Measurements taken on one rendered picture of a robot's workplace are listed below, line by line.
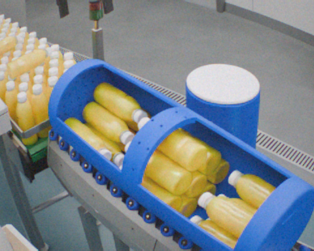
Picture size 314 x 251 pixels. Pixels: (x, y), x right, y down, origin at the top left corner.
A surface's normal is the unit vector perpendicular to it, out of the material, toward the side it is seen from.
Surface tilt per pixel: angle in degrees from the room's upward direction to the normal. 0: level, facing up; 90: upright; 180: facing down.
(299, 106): 0
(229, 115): 90
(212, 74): 0
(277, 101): 0
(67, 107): 90
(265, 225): 40
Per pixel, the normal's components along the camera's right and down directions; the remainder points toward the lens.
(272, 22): -0.65, 0.25
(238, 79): -0.04, -0.81
